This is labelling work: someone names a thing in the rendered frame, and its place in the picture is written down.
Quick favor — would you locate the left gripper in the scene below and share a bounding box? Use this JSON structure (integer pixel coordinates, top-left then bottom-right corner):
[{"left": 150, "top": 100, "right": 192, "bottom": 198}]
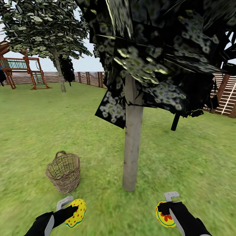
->
[{"left": 57, "top": 205, "right": 78, "bottom": 226}]

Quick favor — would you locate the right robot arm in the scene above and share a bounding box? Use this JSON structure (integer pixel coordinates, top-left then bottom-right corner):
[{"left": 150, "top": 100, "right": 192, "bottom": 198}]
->
[{"left": 158, "top": 191, "right": 212, "bottom": 236}]

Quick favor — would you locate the easter egg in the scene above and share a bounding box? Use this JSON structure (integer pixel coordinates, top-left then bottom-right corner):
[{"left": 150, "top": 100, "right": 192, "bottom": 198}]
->
[
  {"left": 65, "top": 199, "right": 87, "bottom": 228},
  {"left": 155, "top": 201, "right": 176, "bottom": 228}
]

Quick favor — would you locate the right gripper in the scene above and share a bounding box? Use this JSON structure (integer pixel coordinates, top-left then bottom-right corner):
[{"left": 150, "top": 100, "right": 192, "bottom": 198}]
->
[{"left": 158, "top": 202, "right": 170, "bottom": 215}]

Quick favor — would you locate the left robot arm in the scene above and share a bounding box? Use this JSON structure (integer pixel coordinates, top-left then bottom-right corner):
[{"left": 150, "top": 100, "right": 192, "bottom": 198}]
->
[{"left": 24, "top": 196, "right": 78, "bottom": 236}]

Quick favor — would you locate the wicker basket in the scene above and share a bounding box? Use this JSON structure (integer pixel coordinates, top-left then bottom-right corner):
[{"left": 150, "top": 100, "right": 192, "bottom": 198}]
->
[{"left": 45, "top": 150, "right": 81, "bottom": 194}]

